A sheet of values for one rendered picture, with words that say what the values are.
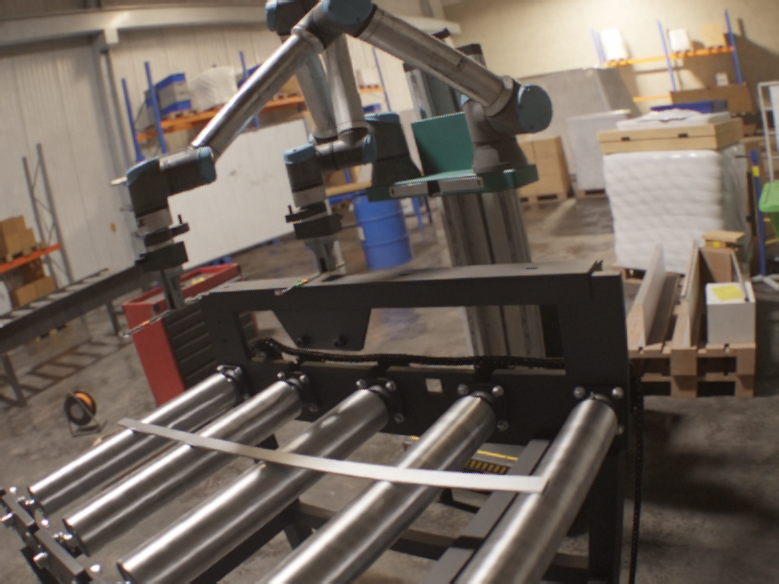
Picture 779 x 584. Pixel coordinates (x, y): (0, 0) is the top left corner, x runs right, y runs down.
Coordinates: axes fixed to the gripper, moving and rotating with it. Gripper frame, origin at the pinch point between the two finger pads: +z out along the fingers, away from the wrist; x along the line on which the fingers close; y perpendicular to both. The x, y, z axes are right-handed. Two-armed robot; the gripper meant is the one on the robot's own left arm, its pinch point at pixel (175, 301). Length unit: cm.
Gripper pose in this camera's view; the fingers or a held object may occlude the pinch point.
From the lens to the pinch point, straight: 138.1
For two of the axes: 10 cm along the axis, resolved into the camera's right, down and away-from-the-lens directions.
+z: 2.3, 9.4, 2.6
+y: -4.7, 3.4, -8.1
